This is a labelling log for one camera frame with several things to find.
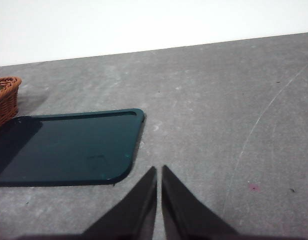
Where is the brown wicker basket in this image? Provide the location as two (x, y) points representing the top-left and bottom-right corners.
(0, 76), (22, 132)

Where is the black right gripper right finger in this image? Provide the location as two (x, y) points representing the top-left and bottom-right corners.
(161, 164), (308, 240)

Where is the dark green rectangular tray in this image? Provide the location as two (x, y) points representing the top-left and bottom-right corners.
(0, 107), (146, 188)

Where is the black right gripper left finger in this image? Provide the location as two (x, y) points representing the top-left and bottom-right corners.
(18, 166), (158, 240)

